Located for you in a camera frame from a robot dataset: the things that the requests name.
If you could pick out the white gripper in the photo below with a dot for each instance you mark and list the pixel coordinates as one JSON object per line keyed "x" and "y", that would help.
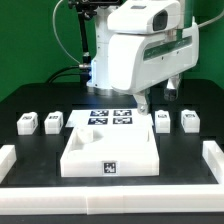
{"x": 137, "y": 62}

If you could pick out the white square tabletop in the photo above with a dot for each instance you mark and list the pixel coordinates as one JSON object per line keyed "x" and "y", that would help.
{"x": 94, "y": 153}

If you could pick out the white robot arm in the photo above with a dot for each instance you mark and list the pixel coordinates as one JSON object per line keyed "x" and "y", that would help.
{"x": 136, "y": 17}

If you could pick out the white sheet with AprilTags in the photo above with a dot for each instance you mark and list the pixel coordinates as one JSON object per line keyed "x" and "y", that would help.
{"x": 102, "y": 117}

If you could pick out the white U-shaped obstacle fence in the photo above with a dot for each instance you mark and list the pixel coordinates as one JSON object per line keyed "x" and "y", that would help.
{"x": 112, "y": 199}

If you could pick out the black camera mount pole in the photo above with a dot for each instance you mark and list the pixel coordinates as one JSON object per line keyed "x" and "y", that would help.
{"x": 87, "y": 10}

